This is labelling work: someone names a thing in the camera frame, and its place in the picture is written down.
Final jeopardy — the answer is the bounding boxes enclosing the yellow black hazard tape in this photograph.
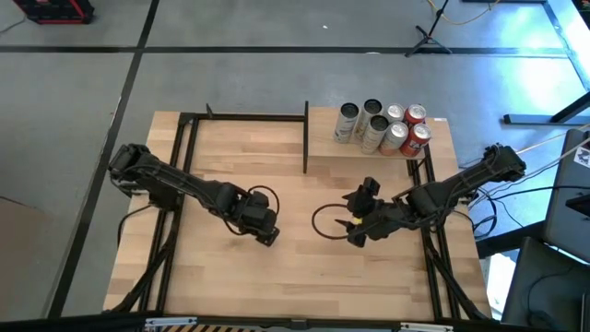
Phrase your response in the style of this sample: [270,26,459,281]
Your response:
[160,325,259,332]

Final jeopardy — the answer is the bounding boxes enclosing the pink white soda can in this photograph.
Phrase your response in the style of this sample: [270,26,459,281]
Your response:
[383,102,406,125]
[378,121,410,157]

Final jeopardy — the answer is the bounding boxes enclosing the yellow floor cable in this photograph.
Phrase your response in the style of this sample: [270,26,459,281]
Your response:
[426,0,502,27]

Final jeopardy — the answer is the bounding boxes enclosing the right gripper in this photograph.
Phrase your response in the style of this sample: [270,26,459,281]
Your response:
[334,177,407,248]

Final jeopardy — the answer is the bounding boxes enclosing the slim white can teal print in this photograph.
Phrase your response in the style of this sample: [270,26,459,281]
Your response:
[333,101,360,144]

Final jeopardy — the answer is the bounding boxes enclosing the black floor cable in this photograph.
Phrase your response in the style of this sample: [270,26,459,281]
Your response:
[478,184,590,204]

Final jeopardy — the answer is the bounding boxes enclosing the wooden shelf black metal frame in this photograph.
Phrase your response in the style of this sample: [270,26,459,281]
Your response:
[302,100,432,175]

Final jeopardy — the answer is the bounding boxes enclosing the red black crate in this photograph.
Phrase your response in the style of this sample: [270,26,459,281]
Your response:
[12,0,96,25]

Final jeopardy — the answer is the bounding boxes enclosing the black aluminium table frame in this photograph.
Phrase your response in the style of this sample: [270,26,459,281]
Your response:
[0,103,508,332]

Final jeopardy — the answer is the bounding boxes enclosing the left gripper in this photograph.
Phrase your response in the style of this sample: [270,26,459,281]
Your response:
[225,188,282,248]

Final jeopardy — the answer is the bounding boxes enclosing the black tripod stand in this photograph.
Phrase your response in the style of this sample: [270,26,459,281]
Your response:
[404,0,454,59]

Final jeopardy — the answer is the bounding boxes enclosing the slim white can yellow print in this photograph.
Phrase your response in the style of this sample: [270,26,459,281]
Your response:
[352,98,384,145]

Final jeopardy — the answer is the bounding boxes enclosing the slim white can multicolour print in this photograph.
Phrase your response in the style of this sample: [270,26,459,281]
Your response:
[360,114,391,156]

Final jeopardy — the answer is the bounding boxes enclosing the white metal bracket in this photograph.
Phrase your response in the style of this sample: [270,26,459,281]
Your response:
[399,322,455,332]
[145,316,198,327]

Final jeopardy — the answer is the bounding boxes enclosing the dark grey box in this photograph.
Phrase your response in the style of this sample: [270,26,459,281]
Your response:
[501,237,590,332]

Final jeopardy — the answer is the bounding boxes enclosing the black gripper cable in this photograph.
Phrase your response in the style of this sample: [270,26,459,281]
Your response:
[223,184,281,236]
[311,203,365,241]

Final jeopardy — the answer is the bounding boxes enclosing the black desk foot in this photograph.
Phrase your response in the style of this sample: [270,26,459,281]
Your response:
[477,220,548,259]
[501,90,590,126]

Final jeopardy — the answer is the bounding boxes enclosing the red Fanta soda can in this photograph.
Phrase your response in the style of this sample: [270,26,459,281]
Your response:
[398,123,433,159]
[403,103,428,126]

